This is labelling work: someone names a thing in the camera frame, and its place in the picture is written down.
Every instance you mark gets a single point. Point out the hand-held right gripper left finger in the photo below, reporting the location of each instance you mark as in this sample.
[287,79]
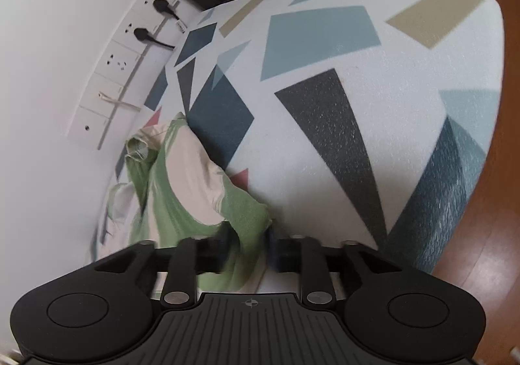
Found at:
[225,245]

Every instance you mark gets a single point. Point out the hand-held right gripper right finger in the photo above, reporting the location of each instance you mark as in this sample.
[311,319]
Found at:
[273,251]

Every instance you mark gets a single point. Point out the green and white patterned shirt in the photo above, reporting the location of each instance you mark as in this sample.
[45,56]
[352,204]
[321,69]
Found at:
[187,170]

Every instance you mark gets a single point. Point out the geometric patterned table mat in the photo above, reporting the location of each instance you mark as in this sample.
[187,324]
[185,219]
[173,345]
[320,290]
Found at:
[325,137]

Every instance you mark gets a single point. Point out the black power plug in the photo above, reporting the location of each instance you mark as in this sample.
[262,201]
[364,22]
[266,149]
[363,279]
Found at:
[160,5]
[142,33]

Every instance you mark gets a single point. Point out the white wall plate with hole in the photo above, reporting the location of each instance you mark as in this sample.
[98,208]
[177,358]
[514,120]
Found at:
[93,121]

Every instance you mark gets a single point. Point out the white network wall plate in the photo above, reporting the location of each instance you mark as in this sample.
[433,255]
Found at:
[103,84]

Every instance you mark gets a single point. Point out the white empty wall socket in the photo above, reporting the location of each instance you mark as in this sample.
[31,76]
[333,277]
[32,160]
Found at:
[115,54]

